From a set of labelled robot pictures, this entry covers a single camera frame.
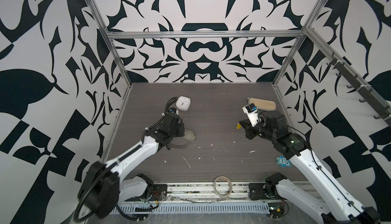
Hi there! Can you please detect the black wall hook rack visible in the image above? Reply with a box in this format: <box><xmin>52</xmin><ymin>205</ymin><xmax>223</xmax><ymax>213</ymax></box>
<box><xmin>327</xmin><ymin>52</ymin><xmax>391</xmax><ymax>127</ymax></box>

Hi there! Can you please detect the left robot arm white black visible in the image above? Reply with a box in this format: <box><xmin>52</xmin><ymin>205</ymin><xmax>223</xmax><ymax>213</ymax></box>
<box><xmin>73</xmin><ymin>97</ymin><xmax>185</xmax><ymax>223</ymax></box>

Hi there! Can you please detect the white square timer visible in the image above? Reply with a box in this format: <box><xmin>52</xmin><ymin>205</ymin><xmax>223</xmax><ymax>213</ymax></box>
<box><xmin>176</xmin><ymin>96</ymin><xmax>191</xmax><ymax>111</ymax></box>

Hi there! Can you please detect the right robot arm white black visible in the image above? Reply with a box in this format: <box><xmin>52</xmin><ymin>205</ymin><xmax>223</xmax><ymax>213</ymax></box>
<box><xmin>239</xmin><ymin>104</ymin><xmax>380</xmax><ymax>224</ymax></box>

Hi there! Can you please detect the clear tape roll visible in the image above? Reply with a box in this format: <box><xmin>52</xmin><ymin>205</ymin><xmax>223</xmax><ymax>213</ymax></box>
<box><xmin>212</xmin><ymin>176</ymin><xmax>233</xmax><ymax>199</ymax></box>

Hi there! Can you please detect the blue owl toy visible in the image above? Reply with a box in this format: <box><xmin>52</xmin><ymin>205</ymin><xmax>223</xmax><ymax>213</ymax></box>
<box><xmin>276</xmin><ymin>156</ymin><xmax>292</xmax><ymax>168</ymax></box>

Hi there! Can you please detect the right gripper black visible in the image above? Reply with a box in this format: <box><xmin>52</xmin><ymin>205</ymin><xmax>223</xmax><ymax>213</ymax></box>
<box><xmin>239</xmin><ymin>117</ymin><xmax>278</xmax><ymax>143</ymax></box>

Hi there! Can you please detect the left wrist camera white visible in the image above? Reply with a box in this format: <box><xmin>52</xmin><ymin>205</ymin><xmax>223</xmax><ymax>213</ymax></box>
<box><xmin>169</xmin><ymin>107</ymin><xmax>179</xmax><ymax>115</ymax></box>

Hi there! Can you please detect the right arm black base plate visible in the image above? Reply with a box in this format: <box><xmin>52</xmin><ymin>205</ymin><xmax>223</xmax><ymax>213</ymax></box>
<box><xmin>248</xmin><ymin>183</ymin><xmax>275</xmax><ymax>201</ymax></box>

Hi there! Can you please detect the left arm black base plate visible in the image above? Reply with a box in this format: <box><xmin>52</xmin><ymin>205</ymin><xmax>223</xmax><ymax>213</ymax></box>
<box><xmin>145</xmin><ymin>184</ymin><xmax>168</xmax><ymax>201</ymax></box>

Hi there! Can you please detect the white slotted cable duct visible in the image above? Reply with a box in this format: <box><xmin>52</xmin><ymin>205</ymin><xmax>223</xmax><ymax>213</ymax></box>
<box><xmin>119</xmin><ymin>202</ymin><xmax>270</xmax><ymax>214</ymax></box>

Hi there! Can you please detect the black corrugated cable hose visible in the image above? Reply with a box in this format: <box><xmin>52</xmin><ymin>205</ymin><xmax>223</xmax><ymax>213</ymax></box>
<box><xmin>164</xmin><ymin>97</ymin><xmax>179</xmax><ymax>115</ymax></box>

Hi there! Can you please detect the green lit circuit board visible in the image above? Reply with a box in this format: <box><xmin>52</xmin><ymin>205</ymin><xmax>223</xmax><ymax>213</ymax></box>
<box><xmin>268</xmin><ymin>201</ymin><xmax>289</xmax><ymax>219</ymax></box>

